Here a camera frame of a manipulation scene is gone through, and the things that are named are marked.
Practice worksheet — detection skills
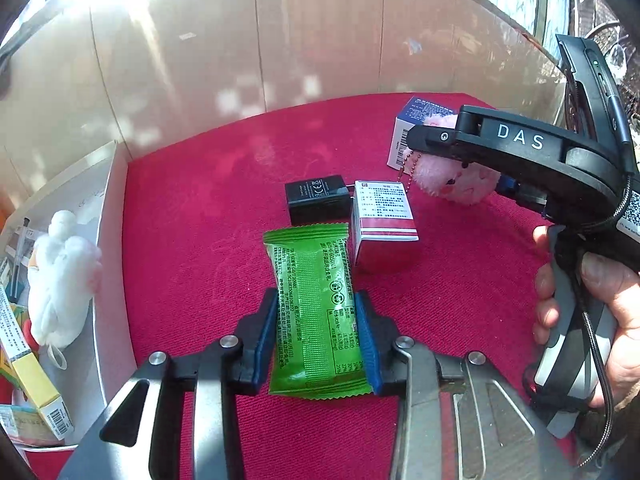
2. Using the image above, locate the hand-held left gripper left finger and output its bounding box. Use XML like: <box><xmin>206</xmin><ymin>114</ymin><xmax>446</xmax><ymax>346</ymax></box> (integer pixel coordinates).
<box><xmin>57</xmin><ymin>287</ymin><xmax>278</xmax><ymax>480</ymax></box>

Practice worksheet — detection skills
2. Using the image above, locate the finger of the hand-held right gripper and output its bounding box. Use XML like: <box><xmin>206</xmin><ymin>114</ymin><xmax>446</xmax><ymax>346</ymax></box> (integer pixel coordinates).
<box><xmin>406</xmin><ymin>105</ymin><xmax>571</xmax><ymax>171</ymax></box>
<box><xmin>495</xmin><ymin>170</ymin><xmax>556</xmax><ymax>221</ymax></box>

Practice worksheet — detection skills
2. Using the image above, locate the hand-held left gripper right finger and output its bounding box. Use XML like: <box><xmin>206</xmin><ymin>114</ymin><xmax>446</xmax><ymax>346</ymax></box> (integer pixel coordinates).
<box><xmin>352</xmin><ymin>290</ymin><xmax>566</xmax><ymax>480</ymax></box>

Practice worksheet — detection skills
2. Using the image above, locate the green snack packet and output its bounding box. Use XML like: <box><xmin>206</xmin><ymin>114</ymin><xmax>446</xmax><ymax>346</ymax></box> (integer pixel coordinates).
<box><xmin>262</xmin><ymin>223</ymin><xmax>373</xmax><ymax>400</ymax></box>

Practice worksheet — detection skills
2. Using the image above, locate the pink plush toy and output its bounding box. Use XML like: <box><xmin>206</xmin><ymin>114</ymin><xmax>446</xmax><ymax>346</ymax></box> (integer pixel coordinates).
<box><xmin>400</xmin><ymin>114</ymin><xmax>501</xmax><ymax>206</ymax></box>

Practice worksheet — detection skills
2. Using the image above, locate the white cardboard box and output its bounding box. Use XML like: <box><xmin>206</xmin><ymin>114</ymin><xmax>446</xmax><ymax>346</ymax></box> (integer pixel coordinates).
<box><xmin>0</xmin><ymin>140</ymin><xmax>138</xmax><ymax>453</ymax></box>

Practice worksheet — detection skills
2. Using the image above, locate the white plush toy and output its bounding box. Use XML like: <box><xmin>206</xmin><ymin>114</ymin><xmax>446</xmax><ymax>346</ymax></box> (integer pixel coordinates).
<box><xmin>27</xmin><ymin>210</ymin><xmax>103</xmax><ymax>371</ymax></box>

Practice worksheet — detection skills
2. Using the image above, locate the long white sealant box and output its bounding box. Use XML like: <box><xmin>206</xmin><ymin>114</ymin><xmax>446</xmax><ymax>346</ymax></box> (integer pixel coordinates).
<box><xmin>0</xmin><ymin>285</ymin><xmax>75</xmax><ymax>441</ymax></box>

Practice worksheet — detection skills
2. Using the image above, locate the person's right hand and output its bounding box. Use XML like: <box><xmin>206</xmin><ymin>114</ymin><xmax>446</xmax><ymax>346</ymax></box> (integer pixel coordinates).
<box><xmin>531</xmin><ymin>225</ymin><xmax>640</xmax><ymax>411</ymax></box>

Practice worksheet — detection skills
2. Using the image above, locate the small red white box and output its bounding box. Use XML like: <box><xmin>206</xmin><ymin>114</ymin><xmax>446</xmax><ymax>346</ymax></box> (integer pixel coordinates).
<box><xmin>350</xmin><ymin>180</ymin><xmax>421</xmax><ymax>271</ymax></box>

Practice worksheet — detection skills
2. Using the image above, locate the red tablecloth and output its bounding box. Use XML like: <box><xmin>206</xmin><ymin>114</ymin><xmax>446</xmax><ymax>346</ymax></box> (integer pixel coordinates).
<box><xmin>30</xmin><ymin>92</ymin><xmax>591</xmax><ymax>480</ymax></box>

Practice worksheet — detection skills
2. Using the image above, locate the black charger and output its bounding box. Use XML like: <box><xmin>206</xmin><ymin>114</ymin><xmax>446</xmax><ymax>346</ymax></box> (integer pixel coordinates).
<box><xmin>284</xmin><ymin>175</ymin><xmax>357</xmax><ymax>226</ymax></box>

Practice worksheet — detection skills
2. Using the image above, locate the wire chair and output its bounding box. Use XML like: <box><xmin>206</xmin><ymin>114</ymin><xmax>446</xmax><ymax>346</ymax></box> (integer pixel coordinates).
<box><xmin>580</xmin><ymin>0</ymin><xmax>640</xmax><ymax>86</ymax></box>

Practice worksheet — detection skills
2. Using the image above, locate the black braided cable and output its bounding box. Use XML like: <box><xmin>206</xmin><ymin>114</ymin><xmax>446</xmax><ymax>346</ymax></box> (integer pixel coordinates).
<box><xmin>570</xmin><ymin>180</ymin><xmax>640</xmax><ymax>468</ymax></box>

